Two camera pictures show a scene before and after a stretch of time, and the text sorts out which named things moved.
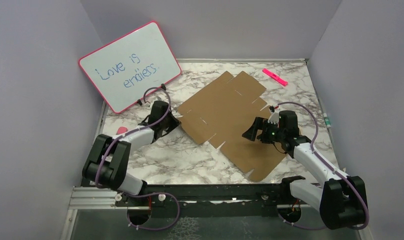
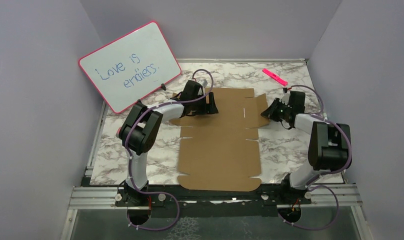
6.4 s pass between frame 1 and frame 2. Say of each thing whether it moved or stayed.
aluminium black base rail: stayed
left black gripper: moved
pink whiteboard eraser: stayed
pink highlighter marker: stayed
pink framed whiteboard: stayed
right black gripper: moved
